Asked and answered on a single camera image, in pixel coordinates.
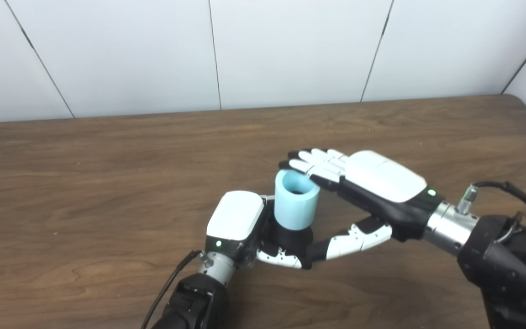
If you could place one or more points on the white and black right hand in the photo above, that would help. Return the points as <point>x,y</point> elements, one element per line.
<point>386,178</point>

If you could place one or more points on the black nozzle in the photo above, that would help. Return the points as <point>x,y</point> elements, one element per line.
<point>290,240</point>

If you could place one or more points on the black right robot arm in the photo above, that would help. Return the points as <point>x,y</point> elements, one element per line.
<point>505,265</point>

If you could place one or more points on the white and black left hand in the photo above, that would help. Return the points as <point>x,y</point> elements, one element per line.
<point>235,214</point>

